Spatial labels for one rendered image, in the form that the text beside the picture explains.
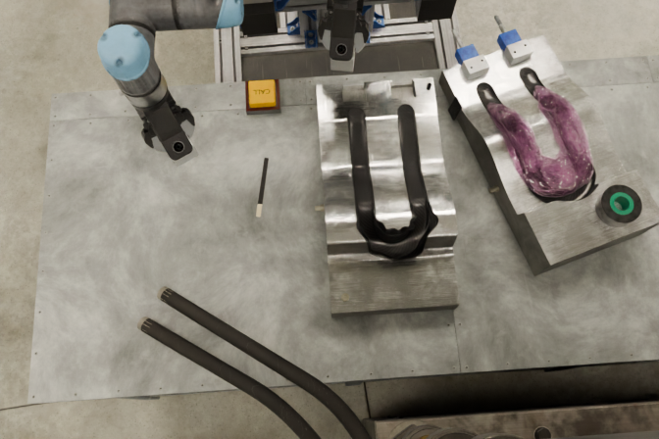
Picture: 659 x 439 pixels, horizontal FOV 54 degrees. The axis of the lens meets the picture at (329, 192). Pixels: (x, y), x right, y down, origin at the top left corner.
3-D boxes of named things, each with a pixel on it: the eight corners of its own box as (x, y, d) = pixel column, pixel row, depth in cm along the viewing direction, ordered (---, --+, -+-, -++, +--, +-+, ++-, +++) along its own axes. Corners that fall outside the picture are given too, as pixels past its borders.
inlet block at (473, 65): (441, 39, 155) (445, 26, 150) (461, 32, 155) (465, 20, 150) (465, 85, 151) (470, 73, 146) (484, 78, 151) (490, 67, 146)
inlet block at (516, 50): (483, 24, 156) (488, 12, 151) (502, 19, 157) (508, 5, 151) (507, 71, 152) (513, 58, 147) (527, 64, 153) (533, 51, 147)
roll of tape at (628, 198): (586, 208, 132) (592, 203, 129) (611, 182, 134) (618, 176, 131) (618, 235, 131) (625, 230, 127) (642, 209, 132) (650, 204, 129)
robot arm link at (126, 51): (145, 16, 102) (143, 64, 99) (163, 53, 112) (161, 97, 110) (95, 19, 102) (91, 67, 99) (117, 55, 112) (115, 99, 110)
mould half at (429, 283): (317, 103, 153) (315, 74, 140) (428, 96, 153) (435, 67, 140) (331, 317, 137) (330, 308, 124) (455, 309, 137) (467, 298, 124)
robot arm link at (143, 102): (169, 84, 111) (126, 107, 109) (176, 96, 115) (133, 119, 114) (149, 51, 113) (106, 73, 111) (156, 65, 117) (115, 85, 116)
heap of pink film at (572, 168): (478, 107, 146) (485, 91, 138) (549, 81, 148) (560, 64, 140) (530, 211, 138) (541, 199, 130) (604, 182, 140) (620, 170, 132)
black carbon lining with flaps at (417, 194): (344, 112, 144) (345, 91, 135) (417, 107, 145) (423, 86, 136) (357, 266, 133) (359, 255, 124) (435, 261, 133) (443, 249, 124)
